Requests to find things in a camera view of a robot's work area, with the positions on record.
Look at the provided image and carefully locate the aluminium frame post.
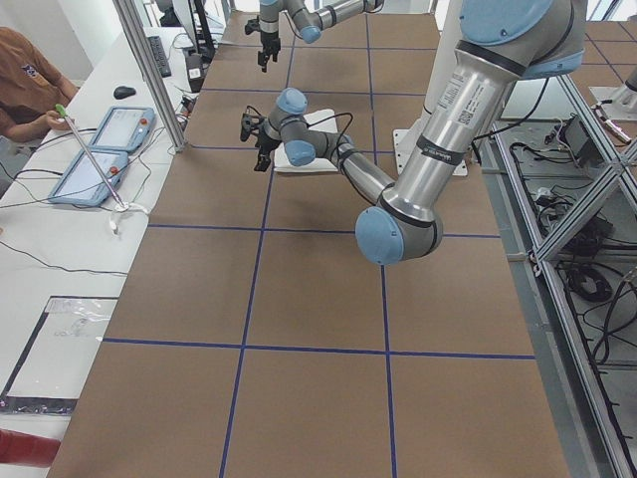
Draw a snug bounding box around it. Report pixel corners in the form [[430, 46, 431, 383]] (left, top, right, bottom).
[[112, 0, 186, 153]]

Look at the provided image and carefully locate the black keyboard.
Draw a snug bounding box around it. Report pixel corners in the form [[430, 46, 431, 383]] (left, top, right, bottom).
[[147, 36, 171, 78]]

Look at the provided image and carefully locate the black computer mouse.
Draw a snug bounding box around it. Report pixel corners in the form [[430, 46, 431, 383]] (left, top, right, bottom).
[[112, 86, 136, 100]]

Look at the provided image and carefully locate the upper blue teach pendant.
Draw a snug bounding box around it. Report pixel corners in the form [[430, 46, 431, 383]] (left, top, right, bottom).
[[89, 107, 155, 153]]

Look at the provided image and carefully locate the person in brown shirt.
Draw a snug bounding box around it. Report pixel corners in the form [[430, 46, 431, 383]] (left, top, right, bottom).
[[1, 27, 79, 143]]

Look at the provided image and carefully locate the blue teach pendant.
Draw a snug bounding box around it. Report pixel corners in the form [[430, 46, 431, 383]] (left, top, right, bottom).
[[89, 107, 155, 153], [48, 150, 128, 207]]

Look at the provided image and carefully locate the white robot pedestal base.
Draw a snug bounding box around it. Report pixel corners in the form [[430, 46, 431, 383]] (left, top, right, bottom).
[[392, 0, 503, 177]]

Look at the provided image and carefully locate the black power adapter with label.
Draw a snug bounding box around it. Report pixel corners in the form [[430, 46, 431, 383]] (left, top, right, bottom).
[[185, 53, 205, 93]]

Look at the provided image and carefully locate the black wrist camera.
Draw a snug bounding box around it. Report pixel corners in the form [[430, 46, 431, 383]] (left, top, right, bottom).
[[240, 105, 266, 147], [244, 17, 261, 35]]

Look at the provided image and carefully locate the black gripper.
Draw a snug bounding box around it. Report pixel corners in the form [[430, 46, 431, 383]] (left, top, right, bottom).
[[254, 126, 280, 171], [258, 31, 281, 73]]

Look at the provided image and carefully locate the red object at corner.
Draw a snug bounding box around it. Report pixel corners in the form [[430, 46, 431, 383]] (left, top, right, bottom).
[[0, 429, 61, 468]]

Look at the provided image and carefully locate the silver rod with green tip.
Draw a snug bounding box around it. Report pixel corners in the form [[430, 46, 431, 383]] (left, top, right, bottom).
[[56, 104, 150, 235]]

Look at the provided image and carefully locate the white long-sleeve printed shirt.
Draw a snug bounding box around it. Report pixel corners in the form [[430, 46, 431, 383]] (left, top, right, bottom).
[[274, 109, 338, 175]]

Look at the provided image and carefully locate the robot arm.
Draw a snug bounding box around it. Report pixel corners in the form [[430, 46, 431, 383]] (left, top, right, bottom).
[[241, 1, 587, 265], [244, 0, 384, 73]]

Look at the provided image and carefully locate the lower blue teach pendant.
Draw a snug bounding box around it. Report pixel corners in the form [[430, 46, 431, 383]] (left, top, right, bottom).
[[48, 150, 128, 207]]

